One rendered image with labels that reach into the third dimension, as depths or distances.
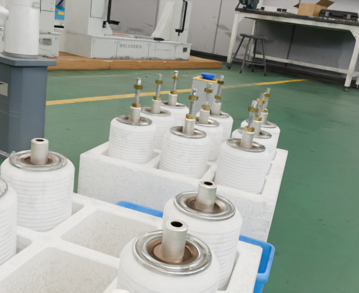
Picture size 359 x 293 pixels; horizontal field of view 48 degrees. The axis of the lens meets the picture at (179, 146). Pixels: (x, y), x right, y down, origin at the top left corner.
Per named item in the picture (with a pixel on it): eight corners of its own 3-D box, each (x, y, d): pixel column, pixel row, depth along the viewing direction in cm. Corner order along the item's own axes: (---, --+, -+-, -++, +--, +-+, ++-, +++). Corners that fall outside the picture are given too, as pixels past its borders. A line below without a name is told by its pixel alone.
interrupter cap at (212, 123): (199, 128, 87) (200, 125, 86) (180, 119, 92) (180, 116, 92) (226, 128, 91) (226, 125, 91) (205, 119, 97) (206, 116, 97)
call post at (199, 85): (177, 178, 125) (192, 78, 116) (184, 171, 132) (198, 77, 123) (199, 183, 123) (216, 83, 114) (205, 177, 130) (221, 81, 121)
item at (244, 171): (252, 224, 87) (270, 144, 82) (251, 246, 78) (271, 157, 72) (209, 214, 88) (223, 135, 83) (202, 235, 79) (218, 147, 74)
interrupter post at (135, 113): (132, 124, 82) (134, 108, 81) (125, 121, 84) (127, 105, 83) (142, 123, 84) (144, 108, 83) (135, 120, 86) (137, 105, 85)
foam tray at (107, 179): (73, 233, 86) (79, 153, 81) (145, 177, 122) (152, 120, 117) (253, 290, 76) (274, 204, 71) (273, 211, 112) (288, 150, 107)
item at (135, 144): (120, 213, 83) (130, 129, 77) (94, 195, 89) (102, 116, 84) (155, 204, 89) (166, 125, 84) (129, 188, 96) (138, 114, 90)
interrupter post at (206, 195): (191, 209, 48) (195, 183, 47) (196, 202, 50) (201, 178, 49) (210, 214, 47) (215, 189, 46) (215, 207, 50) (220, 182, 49)
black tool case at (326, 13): (322, 19, 506) (324, 10, 503) (357, 24, 489) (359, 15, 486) (317, 17, 476) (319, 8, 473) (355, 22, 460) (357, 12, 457)
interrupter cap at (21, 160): (-4, 164, 53) (-4, 159, 52) (33, 150, 60) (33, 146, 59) (45, 178, 51) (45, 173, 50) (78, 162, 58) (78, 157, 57)
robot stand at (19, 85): (-17, 150, 125) (-17, 51, 116) (24, 142, 136) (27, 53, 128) (11, 164, 117) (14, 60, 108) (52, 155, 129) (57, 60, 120)
